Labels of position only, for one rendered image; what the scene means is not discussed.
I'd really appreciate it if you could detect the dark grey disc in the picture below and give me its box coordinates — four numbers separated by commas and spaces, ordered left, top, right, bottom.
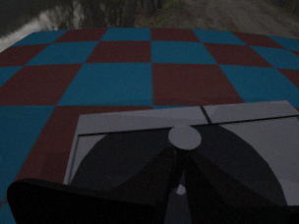
70, 125, 287, 224

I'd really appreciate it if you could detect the grey headed pin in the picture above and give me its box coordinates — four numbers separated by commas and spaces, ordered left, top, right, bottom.
168, 125, 201, 194

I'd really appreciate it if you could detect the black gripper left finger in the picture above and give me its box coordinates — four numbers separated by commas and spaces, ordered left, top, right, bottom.
7, 147, 176, 224

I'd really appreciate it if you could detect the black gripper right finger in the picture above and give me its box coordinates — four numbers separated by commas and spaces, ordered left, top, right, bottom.
185, 151, 299, 224

